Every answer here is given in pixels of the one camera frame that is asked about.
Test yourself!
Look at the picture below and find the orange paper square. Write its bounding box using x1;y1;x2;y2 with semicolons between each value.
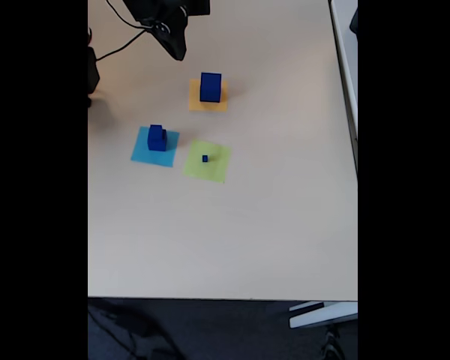
188;78;229;113

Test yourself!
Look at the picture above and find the black floor cable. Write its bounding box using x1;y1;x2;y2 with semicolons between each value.
88;299;181;360

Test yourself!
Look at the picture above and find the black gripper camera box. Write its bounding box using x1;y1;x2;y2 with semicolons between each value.
186;0;212;17

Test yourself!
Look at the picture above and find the light blue paper square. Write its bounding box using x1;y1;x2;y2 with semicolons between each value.
130;125;181;168

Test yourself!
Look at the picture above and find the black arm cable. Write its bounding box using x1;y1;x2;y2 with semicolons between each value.
104;0;143;29

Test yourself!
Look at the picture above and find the medium blue cube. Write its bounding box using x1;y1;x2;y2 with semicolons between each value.
147;129;169;152

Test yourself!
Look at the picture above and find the green paper square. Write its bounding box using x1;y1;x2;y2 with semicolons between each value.
182;139;233;185

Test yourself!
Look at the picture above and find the white table foot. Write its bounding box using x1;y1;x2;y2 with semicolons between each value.
288;301;359;330

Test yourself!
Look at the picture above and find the large blue cube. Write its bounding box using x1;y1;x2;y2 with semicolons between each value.
199;72;223;104

